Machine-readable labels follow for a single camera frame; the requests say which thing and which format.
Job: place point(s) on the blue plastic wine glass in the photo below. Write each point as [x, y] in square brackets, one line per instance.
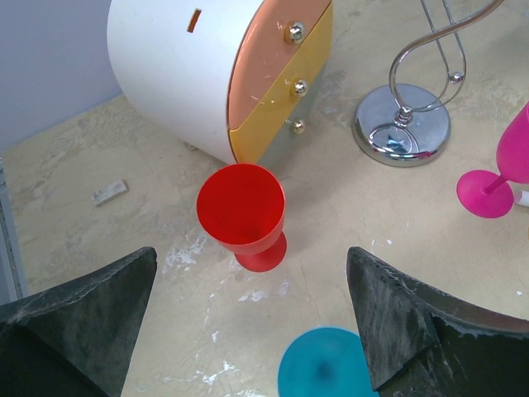
[324, 361]

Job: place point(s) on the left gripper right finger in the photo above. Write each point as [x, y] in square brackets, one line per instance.
[420, 341]

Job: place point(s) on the round white drawer cabinet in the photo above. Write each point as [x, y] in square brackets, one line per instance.
[235, 79]

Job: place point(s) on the small grey block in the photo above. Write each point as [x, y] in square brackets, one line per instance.
[110, 192]

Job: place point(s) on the red plastic wine glass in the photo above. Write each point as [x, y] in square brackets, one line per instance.
[242, 206]

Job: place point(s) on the white tape roll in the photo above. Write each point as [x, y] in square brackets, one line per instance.
[522, 198]

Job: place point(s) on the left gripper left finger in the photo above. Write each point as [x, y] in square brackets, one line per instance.
[77, 338]

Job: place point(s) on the pink plastic wine glass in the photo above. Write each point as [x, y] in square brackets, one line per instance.
[488, 195]

